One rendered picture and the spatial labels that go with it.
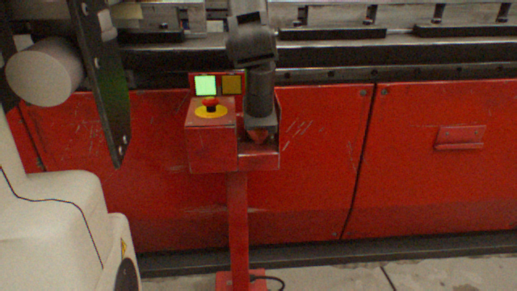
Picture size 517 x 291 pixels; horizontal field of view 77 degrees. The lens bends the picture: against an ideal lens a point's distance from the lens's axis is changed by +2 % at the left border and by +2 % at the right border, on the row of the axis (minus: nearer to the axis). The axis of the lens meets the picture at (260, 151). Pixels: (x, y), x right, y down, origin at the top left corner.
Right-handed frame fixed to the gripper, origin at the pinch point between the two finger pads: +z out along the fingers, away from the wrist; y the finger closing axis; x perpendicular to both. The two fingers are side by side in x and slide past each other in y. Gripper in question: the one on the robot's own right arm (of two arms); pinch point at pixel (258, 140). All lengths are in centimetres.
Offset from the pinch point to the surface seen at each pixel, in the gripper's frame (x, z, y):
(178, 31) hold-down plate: 19.1, -11.1, 31.1
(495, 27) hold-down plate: -70, -10, 31
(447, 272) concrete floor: -76, 73, -5
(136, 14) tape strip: 30.4, -13.4, 37.1
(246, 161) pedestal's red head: 3.1, 1.2, -5.1
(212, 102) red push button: 9.9, -8.9, 3.3
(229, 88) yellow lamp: 6.3, -5.7, 12.5
